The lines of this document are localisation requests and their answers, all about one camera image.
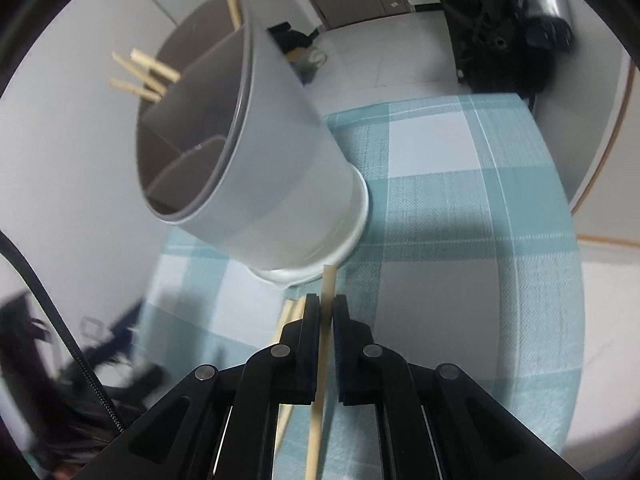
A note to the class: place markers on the grey divided utensil holder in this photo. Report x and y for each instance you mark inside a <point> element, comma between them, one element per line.
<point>280,185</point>

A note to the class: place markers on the dark cloth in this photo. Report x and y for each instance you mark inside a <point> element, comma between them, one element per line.
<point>60,410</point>

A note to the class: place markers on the black jacket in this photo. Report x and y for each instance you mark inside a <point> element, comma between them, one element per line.
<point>480,20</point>

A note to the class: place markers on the teal plaid tablecloth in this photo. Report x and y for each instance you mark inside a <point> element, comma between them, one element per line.
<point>450,260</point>

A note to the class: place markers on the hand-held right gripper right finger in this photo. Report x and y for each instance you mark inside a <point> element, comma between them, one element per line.
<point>341,355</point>

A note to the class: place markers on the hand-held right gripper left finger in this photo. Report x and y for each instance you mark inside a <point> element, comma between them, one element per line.
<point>311,340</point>

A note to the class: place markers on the white wall socket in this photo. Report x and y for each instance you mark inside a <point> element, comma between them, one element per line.
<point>92,329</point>

